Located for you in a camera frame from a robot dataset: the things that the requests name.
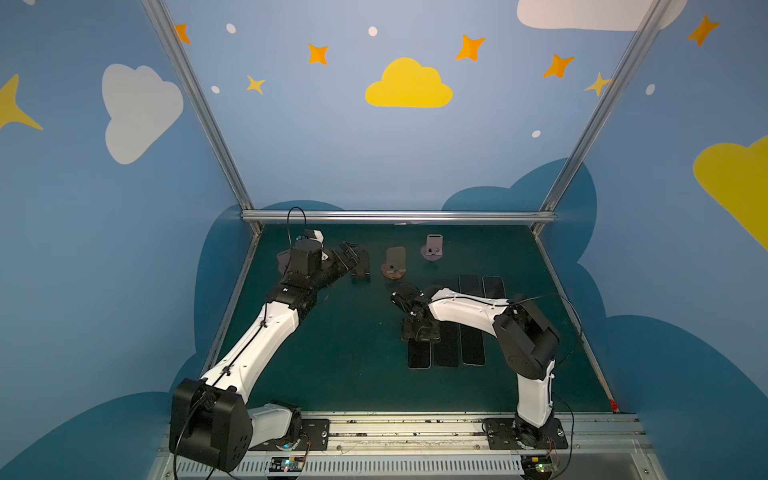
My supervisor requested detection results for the controller board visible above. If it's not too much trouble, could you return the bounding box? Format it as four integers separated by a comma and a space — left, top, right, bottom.
520, 456, 558, 480
268, 456, 306, 475

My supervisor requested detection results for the black stand back left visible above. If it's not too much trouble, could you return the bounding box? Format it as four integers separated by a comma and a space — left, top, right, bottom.
351, 251, 370, 282

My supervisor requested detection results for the aluminium mounting rail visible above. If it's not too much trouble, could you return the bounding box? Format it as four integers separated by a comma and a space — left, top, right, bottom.
149, 411, 666, 479

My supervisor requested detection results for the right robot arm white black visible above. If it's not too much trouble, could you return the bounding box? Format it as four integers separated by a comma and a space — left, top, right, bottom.
390, 284, 568, 449

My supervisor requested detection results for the horizontal aluminium frame bar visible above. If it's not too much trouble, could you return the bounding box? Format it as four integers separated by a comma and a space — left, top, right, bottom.
241, 209, 557, 226

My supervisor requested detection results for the pink-edged phone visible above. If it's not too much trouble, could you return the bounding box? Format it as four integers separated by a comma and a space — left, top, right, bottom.
407, 339, 432, 370

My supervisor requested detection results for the grey round stand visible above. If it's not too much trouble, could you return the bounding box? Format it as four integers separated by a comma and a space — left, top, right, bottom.
420, 234, 444, 262
277, 250, 290, 275

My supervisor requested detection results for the aluminium frame post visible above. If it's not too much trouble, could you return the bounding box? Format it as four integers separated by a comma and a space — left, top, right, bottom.
531, 0, 673, 237
141, 0, 253, 214

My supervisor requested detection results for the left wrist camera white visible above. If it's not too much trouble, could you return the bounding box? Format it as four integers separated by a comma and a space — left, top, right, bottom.
301, 229, 324, 244

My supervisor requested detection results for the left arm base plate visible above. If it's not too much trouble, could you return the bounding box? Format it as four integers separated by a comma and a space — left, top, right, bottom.
249, 418, 330, 452

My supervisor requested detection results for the round wooden phone stand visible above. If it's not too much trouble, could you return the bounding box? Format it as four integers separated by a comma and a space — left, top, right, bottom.
381, 246, 407, 281

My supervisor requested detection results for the left controller board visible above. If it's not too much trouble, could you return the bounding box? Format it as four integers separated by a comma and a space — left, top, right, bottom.
268, 456, 306, 475

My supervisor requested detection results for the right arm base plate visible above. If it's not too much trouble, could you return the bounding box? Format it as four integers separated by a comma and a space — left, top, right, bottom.
481, 417, 569, 450

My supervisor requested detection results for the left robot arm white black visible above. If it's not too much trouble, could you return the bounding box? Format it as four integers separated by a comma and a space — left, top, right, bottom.
169, 230, 364, 473

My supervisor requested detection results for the dark phone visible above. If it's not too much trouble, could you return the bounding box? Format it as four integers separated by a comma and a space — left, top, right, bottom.
432, 322, 459, 368

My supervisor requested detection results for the right controller board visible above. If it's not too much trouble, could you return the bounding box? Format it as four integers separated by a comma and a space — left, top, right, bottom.
520, 456, 558, 480

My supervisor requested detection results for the white-edged phone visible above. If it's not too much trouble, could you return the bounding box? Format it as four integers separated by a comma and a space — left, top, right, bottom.
482, 276, 506, 299

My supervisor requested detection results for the left aluminium frame post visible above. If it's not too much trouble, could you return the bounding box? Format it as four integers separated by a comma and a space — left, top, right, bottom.
141, 0, 253, 214

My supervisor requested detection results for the right aluminium frame post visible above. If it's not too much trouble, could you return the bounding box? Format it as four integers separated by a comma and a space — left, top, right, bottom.
531, 0, 673, 237

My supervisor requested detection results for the light blue phone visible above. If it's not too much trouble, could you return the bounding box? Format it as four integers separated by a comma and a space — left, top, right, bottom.
460, 325, 486, 366

